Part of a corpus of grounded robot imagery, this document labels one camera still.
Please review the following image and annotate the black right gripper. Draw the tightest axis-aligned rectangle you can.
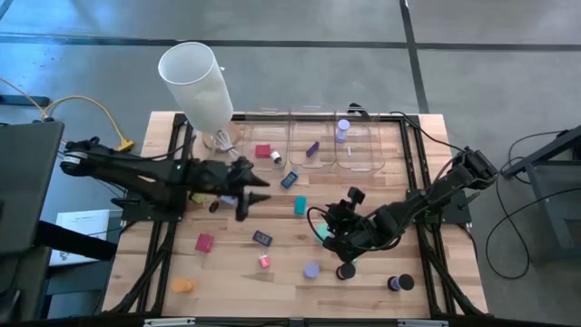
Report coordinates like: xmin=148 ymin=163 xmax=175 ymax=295
xmin=321 ymin=185 xmax=388 ymax=265

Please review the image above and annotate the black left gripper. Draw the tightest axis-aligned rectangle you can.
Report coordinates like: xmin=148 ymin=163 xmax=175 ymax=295
xmin=194 ymin=155 xmax=273 ymax=223

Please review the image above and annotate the purple digital timer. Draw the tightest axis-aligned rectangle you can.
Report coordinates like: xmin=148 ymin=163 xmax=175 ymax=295
xmin=251 ymin=229 xmax=274 ymax=248

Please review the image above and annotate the black-capped green sand hourglass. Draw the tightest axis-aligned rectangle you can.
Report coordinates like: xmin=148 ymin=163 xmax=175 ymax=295
xmin=189 ymin=193 xmax=221 ymax=214

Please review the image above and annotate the clear plastic bin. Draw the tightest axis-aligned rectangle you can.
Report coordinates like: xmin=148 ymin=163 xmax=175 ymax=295
xmin=288 ymin=107 xmax=339 ymax=171
xmin=334 ymin=110 xmax=388 ymax=174
xmin=236 ymin=108 xmax=291 ymax=173

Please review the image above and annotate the orange hourglass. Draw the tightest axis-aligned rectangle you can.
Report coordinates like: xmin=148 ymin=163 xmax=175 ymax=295
xmin=170 ymin=277 xmax=197 ymax=294

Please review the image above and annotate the blue digital timer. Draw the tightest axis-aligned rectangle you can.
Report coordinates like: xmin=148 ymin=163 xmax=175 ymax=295
xmin=280 ymin=170 xmax=300 ymax=190

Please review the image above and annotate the red flat block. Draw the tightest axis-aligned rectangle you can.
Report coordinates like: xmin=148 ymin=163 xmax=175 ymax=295
xmin=194 ymin=233 xmax=215 ymax=254

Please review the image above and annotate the black-capped blue sand hourglass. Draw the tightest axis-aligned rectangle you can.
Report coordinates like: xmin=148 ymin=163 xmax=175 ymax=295
xmin=387 ymin=272 xmax=416 ymax=292

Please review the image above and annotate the white shade table lamp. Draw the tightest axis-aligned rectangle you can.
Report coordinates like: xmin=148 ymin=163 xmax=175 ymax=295
xmin=157 ymin=41 xmax=246 ymax=160

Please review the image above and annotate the white booklet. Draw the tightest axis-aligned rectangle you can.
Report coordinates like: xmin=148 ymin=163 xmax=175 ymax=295
xmin=48 ymin=208 xmax=113 ymax=267

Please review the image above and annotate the black metal stand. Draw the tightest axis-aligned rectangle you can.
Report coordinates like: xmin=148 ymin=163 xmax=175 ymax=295
xmin=501 ymin=124 xmax=581 ymax=264

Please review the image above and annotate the dark grey equipment cart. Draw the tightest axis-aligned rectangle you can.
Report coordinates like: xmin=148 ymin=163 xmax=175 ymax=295
xmin=0 ymin=120 xmax=119 ymax=322

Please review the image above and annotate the black wheeled stand base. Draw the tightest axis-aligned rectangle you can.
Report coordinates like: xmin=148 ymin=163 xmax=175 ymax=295
xmin=0 ymin=94 xmax=52 ymax=107

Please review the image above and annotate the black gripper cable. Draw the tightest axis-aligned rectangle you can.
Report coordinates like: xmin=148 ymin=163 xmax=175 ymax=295
xmin=306 ymin=205 xmax=330 ymax=240

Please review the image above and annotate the silver metal bracket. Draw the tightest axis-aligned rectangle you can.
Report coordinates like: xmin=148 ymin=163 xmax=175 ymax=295
xmin=143 ymin=317 xmax=197 ymax=327
xmin=397 ymin=319 xmax=450 ymax=327

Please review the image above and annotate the black aluminium rig frame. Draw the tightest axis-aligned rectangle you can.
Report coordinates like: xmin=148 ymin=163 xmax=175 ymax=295
xmin=102 ymin=111 xmax=489 ymax=319

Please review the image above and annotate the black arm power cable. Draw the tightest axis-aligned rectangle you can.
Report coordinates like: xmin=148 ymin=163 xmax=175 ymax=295
xmin=389 ymin=110 xmax=468 ymax=154

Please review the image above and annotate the yellow cable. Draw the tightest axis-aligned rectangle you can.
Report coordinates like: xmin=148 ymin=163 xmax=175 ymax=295
xmin=0 ymin=75 xmax=50 ymax=120
xmin=39 ymin=94 xmax=136 ymax=154

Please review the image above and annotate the black floor cable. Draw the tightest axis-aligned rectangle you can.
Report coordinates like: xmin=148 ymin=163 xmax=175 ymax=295
xmin=497 ymin=129 xmax=571 ymax=183
xmin=484 ymin=186 xmax=581 ymax=281

